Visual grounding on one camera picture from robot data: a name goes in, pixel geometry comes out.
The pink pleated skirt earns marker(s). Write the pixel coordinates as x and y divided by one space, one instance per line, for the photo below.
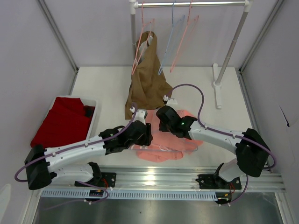
158 156

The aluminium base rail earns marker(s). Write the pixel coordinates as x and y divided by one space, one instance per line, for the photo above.
182 179

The white metal clothes rack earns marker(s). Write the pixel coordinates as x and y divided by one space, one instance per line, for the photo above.
218 74

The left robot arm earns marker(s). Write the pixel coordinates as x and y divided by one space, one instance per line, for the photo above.
55 164

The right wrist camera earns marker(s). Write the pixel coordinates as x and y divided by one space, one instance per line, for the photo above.
169 101

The brown skirt on hanger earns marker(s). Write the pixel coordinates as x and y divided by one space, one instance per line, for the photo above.
148 87

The red garment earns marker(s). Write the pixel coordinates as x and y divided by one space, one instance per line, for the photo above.
67 122

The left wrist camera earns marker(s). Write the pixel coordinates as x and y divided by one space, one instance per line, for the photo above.
139 115

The white plastic bin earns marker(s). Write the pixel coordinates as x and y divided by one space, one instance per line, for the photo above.
87 101

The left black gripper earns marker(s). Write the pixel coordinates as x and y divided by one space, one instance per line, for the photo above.
147 137

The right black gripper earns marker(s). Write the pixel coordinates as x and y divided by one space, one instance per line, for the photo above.
162 119

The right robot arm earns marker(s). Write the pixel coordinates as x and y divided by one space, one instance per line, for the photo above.
249 148

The pink wire hanger middle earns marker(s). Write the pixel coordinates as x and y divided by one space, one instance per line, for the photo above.
188 31

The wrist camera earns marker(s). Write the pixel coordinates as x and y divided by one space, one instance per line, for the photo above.
169 101
139 115

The pink hanger holding brown skirt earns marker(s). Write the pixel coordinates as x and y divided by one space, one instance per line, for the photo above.
145 37

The slotted cable duct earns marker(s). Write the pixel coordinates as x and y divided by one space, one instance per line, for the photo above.
131 194

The blue wire hanger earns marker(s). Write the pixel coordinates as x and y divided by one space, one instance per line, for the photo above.
176 26
167 142

